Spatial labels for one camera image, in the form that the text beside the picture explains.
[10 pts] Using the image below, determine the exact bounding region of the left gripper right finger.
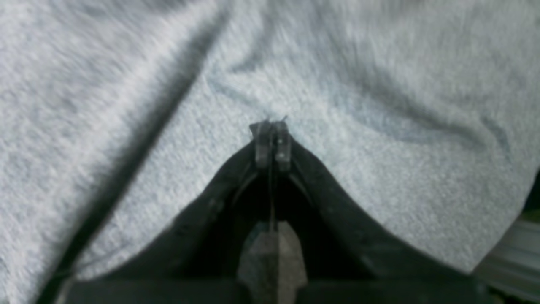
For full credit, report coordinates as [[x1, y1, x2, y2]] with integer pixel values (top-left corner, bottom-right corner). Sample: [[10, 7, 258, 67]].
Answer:
[[272, 121, 490, 304]]

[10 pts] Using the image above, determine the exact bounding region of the grey t-shirt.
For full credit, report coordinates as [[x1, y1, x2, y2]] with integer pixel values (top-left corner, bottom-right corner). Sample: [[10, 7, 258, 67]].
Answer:
[[0, 0, 540, 304]]

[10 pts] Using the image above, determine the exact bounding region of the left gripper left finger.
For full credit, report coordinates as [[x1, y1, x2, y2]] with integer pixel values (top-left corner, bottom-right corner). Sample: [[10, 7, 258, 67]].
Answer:
[[51, 120, 275, 304]]

